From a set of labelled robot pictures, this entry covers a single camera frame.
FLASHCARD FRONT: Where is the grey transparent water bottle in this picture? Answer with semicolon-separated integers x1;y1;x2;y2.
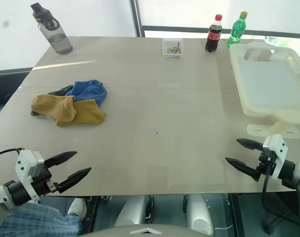
30;2;74;55

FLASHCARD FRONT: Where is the dark window frame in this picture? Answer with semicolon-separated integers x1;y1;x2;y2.
129;0;300;40

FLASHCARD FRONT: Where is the silver robot leg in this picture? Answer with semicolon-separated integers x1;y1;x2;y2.
182;194;215;237
114;194;155;228

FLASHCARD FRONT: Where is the blue plaid trouser leg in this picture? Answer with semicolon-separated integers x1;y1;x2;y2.
0;201;84;237

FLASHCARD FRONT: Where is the small white plastic box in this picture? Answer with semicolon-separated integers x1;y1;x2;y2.
161;38;184;59

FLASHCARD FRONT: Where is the silver robot left leg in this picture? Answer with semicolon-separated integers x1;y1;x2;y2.
114;194;155;228

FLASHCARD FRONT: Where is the white plastic basket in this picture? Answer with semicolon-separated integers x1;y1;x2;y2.
229;41;300;124

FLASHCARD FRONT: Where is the green soda bottle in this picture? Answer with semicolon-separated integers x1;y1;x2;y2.
226;11;248;48

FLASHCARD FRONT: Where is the mustard yellow sock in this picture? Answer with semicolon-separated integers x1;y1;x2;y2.
54;99;108;128

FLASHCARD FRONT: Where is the silver robot right leg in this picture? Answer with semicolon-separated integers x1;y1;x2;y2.
182;194;215;237

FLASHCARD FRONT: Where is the white basket stand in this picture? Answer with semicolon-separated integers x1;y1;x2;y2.
246;118;300;138

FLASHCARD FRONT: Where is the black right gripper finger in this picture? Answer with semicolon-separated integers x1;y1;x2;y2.
225;157;262;182
236;138;264;152

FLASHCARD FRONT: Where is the dark green sock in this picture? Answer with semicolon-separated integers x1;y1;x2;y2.
30;84;75;119

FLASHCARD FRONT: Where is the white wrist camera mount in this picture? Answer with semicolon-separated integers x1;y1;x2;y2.
14;149;45;203
262;134;289;181

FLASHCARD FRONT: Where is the cola bottle red cap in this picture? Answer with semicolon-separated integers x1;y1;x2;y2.
205;13;223;53

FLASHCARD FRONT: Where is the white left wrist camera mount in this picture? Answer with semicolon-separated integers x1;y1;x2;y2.
14;149;45;203

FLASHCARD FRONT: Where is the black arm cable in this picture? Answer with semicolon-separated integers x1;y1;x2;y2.
261;158;300;232
0;147;25;160

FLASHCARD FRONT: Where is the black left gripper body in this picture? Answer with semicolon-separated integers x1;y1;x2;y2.
31;163;61;198

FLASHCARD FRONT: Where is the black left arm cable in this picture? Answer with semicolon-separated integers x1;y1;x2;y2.
0;147;25;160

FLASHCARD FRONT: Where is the mustard yellow towel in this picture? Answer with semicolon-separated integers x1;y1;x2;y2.
31;94;79;124

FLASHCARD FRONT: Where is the blue sock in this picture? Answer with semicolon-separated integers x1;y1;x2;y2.
65;79;108;108

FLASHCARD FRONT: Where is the white shoe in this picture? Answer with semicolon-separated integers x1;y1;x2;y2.
66;197;87;221

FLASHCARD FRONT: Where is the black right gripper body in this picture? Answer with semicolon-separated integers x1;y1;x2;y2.
255;150;277;179

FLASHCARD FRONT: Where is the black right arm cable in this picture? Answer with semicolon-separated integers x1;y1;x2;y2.
261;158;300;232

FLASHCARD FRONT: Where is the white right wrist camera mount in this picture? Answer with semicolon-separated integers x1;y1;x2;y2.
262;134;289;181

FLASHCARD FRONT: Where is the grey robot torso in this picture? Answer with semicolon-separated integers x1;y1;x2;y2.
79;223;190;237

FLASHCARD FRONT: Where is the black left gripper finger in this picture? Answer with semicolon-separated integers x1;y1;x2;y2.
43;151;78;169
57;167;92;194

